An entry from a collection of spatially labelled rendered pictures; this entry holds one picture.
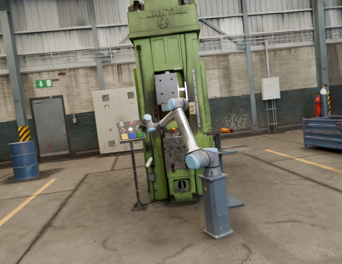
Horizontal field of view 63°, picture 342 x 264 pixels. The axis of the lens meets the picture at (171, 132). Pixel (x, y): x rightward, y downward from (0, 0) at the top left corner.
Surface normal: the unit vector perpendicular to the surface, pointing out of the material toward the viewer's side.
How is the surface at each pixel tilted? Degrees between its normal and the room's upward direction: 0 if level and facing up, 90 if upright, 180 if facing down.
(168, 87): 90
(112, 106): 90
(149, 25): 90
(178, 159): 90
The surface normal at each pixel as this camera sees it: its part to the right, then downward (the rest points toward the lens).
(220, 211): 0.45, 0.03
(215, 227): -0.31, 0.11
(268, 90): 0.12, 0.07
